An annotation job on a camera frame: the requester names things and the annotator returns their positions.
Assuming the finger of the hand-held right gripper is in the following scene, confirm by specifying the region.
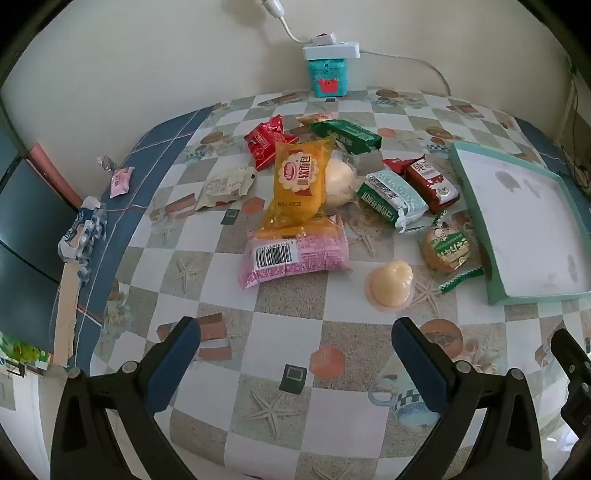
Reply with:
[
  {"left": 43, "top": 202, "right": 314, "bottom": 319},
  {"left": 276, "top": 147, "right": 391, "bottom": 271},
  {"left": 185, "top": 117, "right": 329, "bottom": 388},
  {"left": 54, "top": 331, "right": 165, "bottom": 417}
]
[{"left": 551, "top": 328, "right": 591, "bottom": 435}]

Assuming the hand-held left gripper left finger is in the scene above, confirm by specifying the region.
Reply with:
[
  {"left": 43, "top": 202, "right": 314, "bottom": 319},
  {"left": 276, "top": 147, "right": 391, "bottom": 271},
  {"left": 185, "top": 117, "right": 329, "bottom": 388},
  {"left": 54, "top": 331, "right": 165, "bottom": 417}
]
[{"left": 51, "top": 316, "right": 201, "bottom": 480}]

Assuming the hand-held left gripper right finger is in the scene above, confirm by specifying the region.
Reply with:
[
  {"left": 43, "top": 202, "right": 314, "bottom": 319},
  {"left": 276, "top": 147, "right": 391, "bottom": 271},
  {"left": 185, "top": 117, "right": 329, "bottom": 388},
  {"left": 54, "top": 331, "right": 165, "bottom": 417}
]
[{"left": 392, "top": 316, "right": 543, "bottom": 480}]

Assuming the green shallow tray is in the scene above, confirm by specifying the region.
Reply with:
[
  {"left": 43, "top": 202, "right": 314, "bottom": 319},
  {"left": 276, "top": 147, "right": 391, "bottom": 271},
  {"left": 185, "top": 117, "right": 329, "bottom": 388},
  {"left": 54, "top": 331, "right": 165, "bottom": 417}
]
[{"left": 449, "top": 141, "right": 591, "bottom": 306}]

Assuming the pink barcode snack packet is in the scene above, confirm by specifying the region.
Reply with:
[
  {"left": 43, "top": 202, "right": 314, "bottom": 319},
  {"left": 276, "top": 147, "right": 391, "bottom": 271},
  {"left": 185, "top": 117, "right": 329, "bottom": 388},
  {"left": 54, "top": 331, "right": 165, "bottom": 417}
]
[{"left": 238, "top": 217, "right": 349, "bottom": 291}]

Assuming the dark red snack packet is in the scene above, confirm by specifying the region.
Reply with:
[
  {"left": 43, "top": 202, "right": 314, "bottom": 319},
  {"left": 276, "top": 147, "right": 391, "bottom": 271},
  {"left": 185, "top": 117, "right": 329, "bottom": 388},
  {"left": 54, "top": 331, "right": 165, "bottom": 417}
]
[{"left": 404, "top": 154, "right": 461, "bottom": 214}]

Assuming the round steamed cake clear packet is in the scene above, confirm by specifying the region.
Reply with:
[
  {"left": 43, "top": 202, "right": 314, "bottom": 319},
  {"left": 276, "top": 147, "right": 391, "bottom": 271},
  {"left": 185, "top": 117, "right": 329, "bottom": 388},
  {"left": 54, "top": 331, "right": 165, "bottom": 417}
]
[{"left": 323, "top": 150, "right": 384, "bottom": 208}]

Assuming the dark green snack packet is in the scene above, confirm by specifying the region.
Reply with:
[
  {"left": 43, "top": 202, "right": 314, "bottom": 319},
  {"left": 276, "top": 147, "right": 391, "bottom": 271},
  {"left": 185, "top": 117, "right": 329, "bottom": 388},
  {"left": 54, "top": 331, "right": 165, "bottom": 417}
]
[{"left": 309, "top": 119, "right": 383, "bottom": 155}]

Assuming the pale jelly cup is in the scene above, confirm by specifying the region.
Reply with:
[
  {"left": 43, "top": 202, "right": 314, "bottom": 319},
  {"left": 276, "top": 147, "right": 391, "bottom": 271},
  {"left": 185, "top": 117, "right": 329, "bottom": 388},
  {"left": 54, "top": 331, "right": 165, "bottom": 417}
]
[{"left": 366, "top": 259, "right": 414, "bottom": 312}]

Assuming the checkered printed tablecloth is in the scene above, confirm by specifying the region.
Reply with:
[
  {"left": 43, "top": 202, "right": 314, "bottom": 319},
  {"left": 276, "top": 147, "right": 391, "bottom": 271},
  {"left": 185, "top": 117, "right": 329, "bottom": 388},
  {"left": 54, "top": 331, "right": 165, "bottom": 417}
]
[{"left": 51, "top": 88, "right": 591, "bottom": 480}]

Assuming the round cookie green label packet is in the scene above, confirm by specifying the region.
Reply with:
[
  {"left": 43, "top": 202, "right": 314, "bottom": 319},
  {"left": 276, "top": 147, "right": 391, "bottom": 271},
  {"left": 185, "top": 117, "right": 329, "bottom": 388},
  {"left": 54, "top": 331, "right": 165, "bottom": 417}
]
[{"left": 418, "top": 210, "right": 485, "bottom": 295}]

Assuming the blue and white crumpled packet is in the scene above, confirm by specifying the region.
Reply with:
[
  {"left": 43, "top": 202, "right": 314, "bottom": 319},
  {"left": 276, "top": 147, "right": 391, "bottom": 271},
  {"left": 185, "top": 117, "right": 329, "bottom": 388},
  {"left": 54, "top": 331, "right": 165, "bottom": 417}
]
[{"left": 58, "top": 196, "right": 108, "bottom": 282}]

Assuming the white and green snack packet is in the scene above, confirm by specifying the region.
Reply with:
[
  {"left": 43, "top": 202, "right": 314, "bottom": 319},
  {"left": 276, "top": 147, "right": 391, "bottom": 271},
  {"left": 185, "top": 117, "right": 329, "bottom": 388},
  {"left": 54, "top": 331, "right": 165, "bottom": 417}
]
[{"left": 356, "top": 169, "right": 428, "bottom": 233}]

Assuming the beige snack packet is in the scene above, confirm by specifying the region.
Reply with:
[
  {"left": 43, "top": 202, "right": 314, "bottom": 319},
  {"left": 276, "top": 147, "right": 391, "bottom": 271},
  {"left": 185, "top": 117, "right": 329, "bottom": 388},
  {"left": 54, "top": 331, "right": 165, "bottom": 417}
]
[{"left": 195, "top": 167, "right": 257, "bottom": 212}]

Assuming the small pink candy packet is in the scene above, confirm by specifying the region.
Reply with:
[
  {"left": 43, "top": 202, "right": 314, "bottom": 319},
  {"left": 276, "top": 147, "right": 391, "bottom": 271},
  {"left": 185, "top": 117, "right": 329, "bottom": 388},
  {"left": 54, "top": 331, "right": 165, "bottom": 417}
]
[{"left": 109, "top": 166, "right": 134, "bottom": 199}]

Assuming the yellow bread packet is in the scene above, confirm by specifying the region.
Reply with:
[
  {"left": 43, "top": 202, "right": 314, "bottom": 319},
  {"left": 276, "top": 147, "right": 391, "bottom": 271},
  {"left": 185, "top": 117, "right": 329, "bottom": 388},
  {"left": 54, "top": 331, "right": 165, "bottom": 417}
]
[{"left": 256, "top": 134, "right": 339, "bottom": 232}]

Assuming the bright red snack packet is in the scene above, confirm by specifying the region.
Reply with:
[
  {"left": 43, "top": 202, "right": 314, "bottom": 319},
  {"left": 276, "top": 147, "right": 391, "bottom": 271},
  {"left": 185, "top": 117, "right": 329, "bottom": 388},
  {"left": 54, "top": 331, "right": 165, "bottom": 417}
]
[{"left": 244, "top": 115, "right": 298, "bottom": 172}]

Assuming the small orange snack packet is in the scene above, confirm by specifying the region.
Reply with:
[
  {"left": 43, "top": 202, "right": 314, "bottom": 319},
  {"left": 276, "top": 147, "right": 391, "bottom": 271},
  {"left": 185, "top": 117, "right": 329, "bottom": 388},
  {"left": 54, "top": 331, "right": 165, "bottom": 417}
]
[{"left": 295, "top": 112, "right": 335, "bottom": 127}]

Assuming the teal box with red label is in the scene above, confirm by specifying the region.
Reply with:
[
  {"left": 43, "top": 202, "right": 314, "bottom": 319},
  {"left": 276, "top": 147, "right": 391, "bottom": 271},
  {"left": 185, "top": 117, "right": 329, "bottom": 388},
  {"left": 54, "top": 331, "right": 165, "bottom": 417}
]
[{"left": 307, "top": 58, "right": 349, "bottom": 99}]

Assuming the white cable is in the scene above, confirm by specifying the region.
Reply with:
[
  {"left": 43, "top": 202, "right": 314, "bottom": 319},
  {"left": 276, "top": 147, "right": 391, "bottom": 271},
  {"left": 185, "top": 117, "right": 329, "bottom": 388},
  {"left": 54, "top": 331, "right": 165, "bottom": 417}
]
[{"left": 360, "top": 48, "right": 451, "bottom": 95}]

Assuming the white plug with cord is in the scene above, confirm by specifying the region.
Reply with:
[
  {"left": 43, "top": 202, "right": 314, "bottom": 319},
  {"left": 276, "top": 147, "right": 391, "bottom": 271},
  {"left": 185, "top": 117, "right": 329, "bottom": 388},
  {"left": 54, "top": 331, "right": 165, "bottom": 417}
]
[{"left": 259, "top": 0, "right": 319, "bottom": 44}]

